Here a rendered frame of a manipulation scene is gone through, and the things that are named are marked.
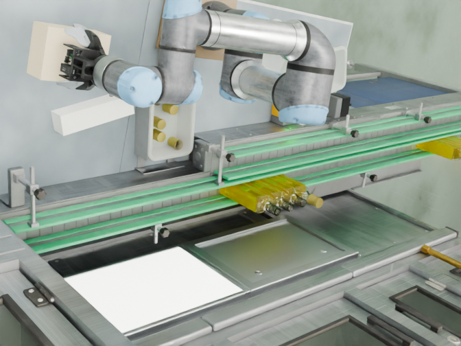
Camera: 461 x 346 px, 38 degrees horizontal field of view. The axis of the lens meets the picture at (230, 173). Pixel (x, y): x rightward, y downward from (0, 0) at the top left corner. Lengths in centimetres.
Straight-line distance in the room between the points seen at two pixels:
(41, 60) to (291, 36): 56
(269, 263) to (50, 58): 94
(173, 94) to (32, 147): 76
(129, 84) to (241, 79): 68
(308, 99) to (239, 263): 67
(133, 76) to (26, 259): 40
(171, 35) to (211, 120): 103
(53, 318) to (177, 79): 53
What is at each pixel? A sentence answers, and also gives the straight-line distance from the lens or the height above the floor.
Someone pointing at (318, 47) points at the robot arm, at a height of 146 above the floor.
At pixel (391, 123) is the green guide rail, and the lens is 283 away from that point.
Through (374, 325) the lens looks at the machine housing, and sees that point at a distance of 198.
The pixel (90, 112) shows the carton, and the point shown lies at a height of 81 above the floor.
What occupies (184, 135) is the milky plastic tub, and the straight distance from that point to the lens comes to 226.
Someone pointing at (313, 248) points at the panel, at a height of 122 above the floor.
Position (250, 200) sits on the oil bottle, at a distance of 221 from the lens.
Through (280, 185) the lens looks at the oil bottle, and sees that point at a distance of 230.
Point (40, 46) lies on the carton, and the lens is 160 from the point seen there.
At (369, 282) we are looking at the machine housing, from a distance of 216.
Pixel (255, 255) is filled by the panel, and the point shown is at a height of 115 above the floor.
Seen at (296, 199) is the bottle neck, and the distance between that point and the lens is 225.
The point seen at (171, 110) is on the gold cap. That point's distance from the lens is 219.
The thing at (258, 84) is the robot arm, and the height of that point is 122.
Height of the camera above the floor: 253
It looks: 45 degrees down
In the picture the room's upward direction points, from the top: 117 degrees clockwise
